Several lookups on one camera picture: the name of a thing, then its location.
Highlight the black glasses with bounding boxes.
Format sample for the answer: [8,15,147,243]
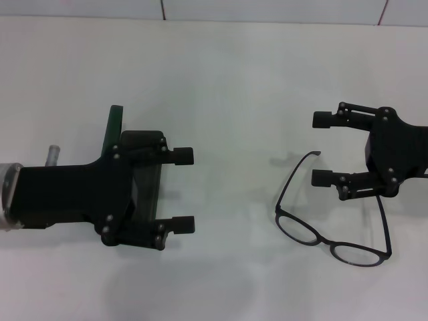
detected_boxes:
[274,150,393,268]

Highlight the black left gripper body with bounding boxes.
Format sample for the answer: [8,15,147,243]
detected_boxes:
[7,145,135,236]

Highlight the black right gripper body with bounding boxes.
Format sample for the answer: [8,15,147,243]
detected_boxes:
[364,106,428,199]

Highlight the green glasses case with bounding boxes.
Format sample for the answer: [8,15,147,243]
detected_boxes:
[99,104,167,224]

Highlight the grey cylindrical connector plug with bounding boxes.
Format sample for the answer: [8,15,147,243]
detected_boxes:
[45,144,62,167]

